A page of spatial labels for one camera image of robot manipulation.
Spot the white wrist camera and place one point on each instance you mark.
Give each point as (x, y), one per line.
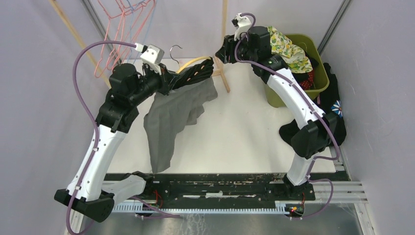
(242, 23)
(151, 55)

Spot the grey pleated skirt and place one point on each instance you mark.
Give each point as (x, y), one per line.
(171, 114)

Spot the aluminium corner profile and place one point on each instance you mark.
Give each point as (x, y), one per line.
(94, 17)
(333, 25)

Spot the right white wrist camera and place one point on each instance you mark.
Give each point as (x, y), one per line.
(242, 23)

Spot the aluminium corner profile right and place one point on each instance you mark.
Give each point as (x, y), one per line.
(333, 25)

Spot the pink wire hanger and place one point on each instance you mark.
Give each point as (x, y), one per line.
(127, 8)
(118, 25)
(106, 58)

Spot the black skirt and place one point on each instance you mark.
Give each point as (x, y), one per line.
(305, 65)

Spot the yellow lemon print garment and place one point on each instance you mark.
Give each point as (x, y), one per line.
(281, 45)

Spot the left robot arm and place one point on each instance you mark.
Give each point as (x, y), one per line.
(86, 193)

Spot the yellow hanger with metal hook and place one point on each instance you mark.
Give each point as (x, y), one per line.
(187, 64)

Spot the wooden clothes rack frame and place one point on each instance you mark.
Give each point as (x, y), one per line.
(218, 72)

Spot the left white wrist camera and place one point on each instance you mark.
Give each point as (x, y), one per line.
(151, 55)

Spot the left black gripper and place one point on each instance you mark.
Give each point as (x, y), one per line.
(164, 80)

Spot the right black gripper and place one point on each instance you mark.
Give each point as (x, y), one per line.
(227, 49)

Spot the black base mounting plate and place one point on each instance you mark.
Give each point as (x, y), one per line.
(221, 191)

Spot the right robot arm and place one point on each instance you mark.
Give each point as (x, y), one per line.
(316, 127)

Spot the red polka dot skirt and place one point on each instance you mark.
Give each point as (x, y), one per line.
(306, 80)

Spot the aluminium corner profile left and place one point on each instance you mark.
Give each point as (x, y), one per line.
(94, 17)

